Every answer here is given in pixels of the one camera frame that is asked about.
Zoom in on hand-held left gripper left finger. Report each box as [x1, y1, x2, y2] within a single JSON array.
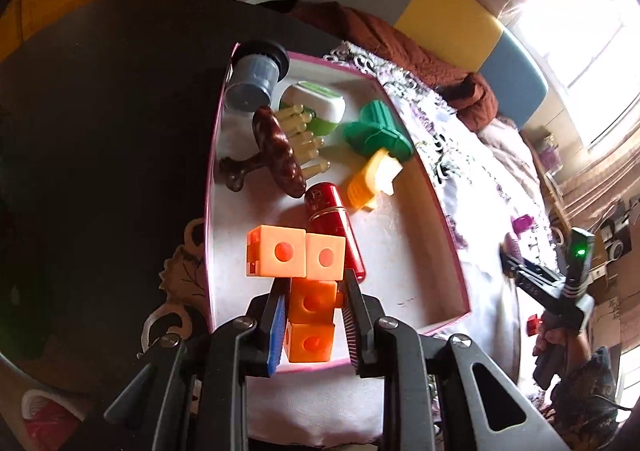
[[102, 276, 293, 451]]

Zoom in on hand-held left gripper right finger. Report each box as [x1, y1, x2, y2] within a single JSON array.
[[340, 268, 571, 451]]

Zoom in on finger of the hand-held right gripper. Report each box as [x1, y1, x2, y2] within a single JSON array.
[[500, 251, 563, 284], [507, 268, 568, 317]]

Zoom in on orange linked cube blocks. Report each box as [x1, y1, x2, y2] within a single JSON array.
[[245, 225, 347, 363]]

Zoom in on pink storage box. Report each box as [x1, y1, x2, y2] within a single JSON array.
[[202, 42, 473, 374]]

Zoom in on red metallic cylinder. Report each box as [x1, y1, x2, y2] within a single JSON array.
[[304, 182, 367, 284]]

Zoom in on yellow plastic toy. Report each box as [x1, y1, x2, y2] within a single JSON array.
[[346, 148, 403, 210]]

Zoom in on green plunger toy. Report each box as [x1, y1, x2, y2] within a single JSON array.
[[342, 100, 415, 162]]

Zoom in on person's right forearm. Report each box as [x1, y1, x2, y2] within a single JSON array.
[[550, 346, 626, 449]]

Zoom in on person's right hand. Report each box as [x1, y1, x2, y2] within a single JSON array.
[[532, 328, 581, 363]]

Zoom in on black radio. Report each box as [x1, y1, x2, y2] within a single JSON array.
[[597, 201, 640, 262]]

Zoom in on wooden desk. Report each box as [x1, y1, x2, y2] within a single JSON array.
[[537, 166, 571, 232]]

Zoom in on white embroidered floral tablecloth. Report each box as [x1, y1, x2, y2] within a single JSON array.
[[142, 41, 566, 447]]

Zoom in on beige curtain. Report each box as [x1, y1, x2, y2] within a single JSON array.
[[560, 131, 640, 216]]

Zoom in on wooden scalp massager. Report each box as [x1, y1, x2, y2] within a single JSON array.
[[219, 103, 333, 199]]

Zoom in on green white round container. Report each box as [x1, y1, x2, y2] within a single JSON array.
[[278, 81, 347, 136]]

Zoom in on window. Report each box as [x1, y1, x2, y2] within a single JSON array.
[[515, 0, 640, 146]]

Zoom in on red white slipper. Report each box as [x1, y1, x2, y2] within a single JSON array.
[[20, 388, 91, 451]]

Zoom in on grey cup black lid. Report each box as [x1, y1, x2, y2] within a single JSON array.
[[224, 39, 291, 114]]

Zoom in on brown quilted blanket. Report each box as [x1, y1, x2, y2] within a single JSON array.
[[292, 2, 501, 132]]

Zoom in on blue yellow chair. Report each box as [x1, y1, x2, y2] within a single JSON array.
[[300, 0, 549, 129]]

